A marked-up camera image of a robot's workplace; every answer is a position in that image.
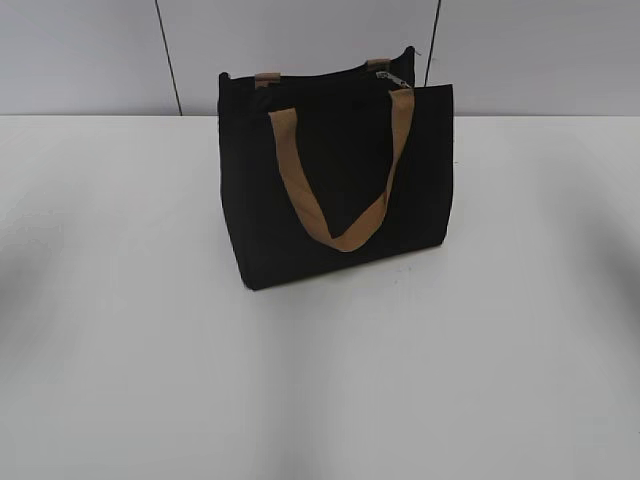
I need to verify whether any tan bag handle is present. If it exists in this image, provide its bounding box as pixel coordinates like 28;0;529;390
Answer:
254;58;391;89
269;88;415;252

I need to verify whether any tan front bag handle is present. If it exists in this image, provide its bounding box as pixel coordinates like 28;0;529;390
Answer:
269;88;415;252

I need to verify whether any tan rear bag handle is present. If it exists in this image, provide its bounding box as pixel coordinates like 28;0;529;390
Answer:
254;58;391;89

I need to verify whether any silver zipper pull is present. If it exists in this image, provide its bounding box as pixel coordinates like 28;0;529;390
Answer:
375;71;412;91

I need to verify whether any black tote bag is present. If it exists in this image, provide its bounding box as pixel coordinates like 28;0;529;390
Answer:
218;47;454;291

